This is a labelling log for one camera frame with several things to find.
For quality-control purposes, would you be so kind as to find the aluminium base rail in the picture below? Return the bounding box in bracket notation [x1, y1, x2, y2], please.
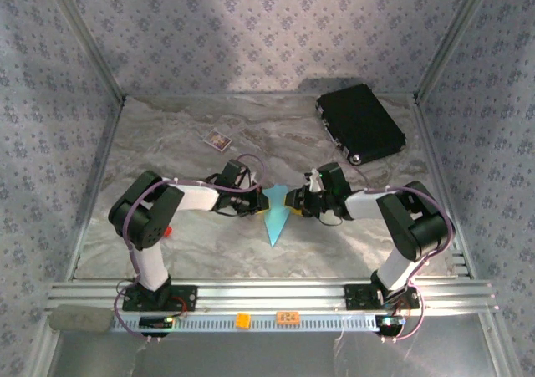
[46, 278, 499, 314]

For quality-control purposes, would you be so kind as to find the right controller board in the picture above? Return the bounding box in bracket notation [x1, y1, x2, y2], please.
[374, 314, 406, 330]

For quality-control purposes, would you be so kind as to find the white slotted cable duct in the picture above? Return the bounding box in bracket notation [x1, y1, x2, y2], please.
[112, 312, 380, 333]

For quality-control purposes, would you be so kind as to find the controller board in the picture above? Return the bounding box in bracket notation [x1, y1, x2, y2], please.
[374, 314, 406, 330]
[139, 316, 175, 330]

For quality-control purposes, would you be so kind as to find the left controller board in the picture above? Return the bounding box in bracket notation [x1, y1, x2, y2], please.
[139, 316, 175, 330]

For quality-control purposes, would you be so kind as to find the small printed card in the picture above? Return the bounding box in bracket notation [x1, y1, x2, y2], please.
[203, 128, 233, 152]

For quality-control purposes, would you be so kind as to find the aluminium side rail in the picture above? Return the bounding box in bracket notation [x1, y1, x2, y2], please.
[413, 99, 476, 280]
[66, 99, 126, 281]

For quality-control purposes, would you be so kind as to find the grey foam block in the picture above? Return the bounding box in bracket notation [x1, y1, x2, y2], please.
[48, 304, 115, 334]

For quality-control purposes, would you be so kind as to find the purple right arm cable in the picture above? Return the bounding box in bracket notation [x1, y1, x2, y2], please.
[340, 166, 456, 343]

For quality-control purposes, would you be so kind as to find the black hard case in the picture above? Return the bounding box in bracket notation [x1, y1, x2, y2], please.
[315, 83, 407, 167]

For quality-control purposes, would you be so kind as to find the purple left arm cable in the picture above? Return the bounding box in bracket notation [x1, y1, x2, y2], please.
[113, 153, 268, 344]

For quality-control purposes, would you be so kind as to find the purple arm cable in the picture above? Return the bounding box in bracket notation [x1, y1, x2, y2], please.
[113, 153, 268, 344]
[340, 166, 456, 343]

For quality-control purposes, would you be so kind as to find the light blue paper sheet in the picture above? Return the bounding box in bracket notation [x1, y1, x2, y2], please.
[262, 183, 293, 248]

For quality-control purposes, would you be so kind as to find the aluminium frame post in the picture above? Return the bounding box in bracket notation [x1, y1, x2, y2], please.
[413, 0, 498, 102]

